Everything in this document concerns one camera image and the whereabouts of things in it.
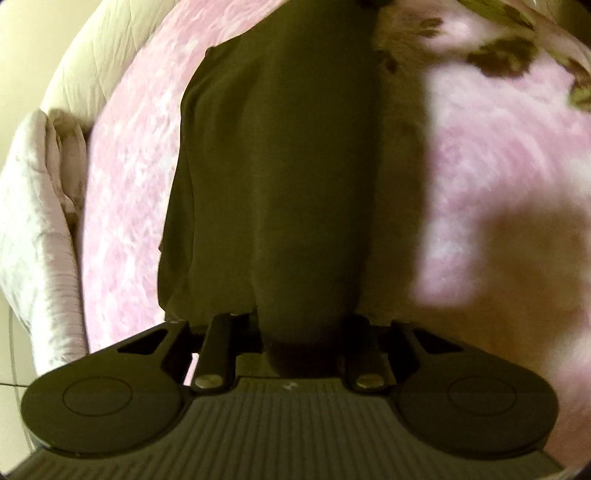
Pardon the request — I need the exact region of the dark brown long-sleeve shirt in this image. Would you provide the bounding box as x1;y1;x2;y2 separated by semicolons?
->
156;0;429;370

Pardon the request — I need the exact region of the pink floral bed blanket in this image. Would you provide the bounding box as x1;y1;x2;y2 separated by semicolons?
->
81;1;590;466

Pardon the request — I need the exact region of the white folded quilt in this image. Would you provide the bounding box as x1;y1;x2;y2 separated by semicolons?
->
1;1;175;375

